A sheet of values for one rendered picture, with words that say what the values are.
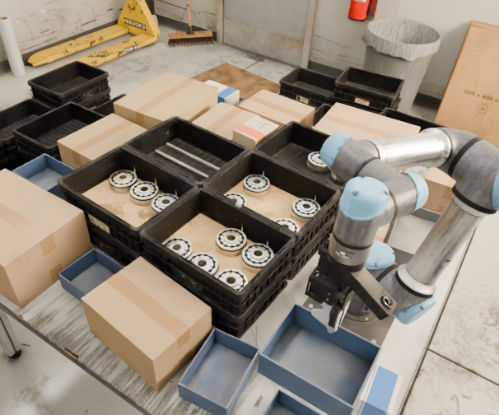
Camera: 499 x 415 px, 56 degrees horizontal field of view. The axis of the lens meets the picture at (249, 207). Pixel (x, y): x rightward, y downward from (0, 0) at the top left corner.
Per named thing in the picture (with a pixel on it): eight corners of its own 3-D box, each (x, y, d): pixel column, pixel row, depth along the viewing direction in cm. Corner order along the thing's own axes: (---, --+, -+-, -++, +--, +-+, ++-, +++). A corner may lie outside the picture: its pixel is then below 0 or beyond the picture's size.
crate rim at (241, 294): (297, 242, 148) (298, 237, 146) (240, 302, 129) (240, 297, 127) (200, 191, 164) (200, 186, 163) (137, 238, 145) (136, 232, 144)
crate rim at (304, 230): (341, 196, 167) (342, 190, 165) (297, 242, 148) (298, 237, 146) (250, 154, 183) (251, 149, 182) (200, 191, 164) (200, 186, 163)
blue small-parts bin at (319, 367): (375, 366, 99) (382, 347, 94) (346, 426, 89) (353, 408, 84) (291, 320, 106) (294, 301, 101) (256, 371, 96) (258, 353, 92)
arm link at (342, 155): (452, 113, 122) (328, 121, 92) (488, 135, 116) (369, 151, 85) (430, 151, 129) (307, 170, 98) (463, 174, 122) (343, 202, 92)
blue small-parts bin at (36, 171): (82, 185, 185) (79, 171, 180) (50, 205, 175) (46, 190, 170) (48, 167, 193) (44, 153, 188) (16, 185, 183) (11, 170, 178)
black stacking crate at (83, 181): (200, 212, 171) (199, 187, 163) (140, 258, 152) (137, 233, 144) (124, 170, 187) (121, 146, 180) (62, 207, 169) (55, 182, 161)
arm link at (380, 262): (363, 257, 152) (375, 228, 143) (394, 286, 145) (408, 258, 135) (337, 272, 146) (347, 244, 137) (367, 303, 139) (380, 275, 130)
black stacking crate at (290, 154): (370, 178, 192) (377, 155, 184) (336, 216, 173) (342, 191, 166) (289, 143, 208) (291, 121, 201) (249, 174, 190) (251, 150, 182)
